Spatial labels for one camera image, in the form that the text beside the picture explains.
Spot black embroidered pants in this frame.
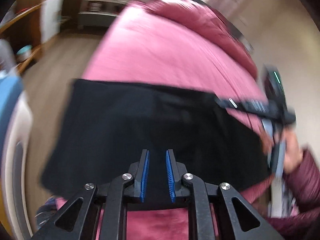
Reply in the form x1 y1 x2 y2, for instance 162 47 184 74
41 79 271 203

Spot person right hand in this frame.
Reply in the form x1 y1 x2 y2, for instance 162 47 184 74
259 127 303 175

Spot dark pink duvet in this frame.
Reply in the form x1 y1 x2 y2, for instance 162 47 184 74
145 0 258 79

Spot blue box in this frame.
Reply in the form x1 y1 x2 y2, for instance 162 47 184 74
0 75 23 156

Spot pink bed sheet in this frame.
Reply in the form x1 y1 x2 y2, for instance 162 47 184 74
55 0 278 240

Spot teal white cup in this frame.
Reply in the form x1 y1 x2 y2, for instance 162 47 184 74
16 45 32 62

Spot white low bedside shelf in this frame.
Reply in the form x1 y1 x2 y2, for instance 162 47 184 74
78 0 127 29

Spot wooden desk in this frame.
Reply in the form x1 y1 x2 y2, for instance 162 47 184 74
1 0 82 74

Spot white cabinet with drawer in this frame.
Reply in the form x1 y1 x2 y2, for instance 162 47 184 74
40 0 63 43

